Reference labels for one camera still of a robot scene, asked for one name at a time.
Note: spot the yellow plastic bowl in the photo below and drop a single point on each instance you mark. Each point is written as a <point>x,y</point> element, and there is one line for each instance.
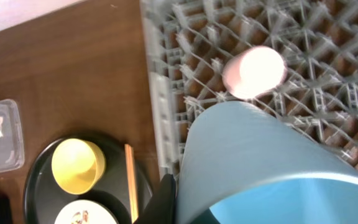
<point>77,165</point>

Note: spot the grey plate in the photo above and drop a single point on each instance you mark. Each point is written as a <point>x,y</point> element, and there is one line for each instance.
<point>98,214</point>

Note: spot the pink plastic cup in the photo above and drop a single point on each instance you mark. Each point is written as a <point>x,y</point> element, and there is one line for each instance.
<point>254,72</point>

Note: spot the round black tray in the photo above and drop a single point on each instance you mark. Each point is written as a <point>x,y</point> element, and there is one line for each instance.
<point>43,198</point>

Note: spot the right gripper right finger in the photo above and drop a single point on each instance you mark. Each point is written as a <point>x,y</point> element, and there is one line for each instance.
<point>206,217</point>

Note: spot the food scraps and rice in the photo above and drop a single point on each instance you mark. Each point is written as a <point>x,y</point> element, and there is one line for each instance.
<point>80,218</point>

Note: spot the clear plastic bin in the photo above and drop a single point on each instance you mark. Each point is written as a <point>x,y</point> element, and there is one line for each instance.
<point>12,155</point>

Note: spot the grey dishwasher rack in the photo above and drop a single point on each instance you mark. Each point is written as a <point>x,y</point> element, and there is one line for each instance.
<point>296,60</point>

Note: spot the blue plastic cup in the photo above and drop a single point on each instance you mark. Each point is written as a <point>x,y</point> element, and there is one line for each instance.
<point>241,165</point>

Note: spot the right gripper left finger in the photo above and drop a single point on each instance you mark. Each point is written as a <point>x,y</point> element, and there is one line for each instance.
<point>161,207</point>

